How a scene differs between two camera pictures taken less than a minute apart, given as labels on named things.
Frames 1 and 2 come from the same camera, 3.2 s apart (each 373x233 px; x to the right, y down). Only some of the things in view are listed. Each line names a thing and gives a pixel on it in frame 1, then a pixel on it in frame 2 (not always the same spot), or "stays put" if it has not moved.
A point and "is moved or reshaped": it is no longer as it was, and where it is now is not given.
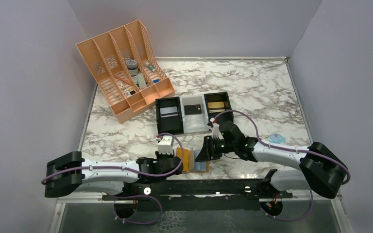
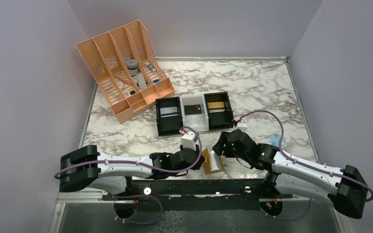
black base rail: [197, 195] stays put
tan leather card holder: [188, 160] is moved or reshaped
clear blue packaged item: [277, 138] stays put
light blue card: [200, 166] is moved or reshaped
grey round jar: [132, 65] stays put
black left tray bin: [174, 124] stays put
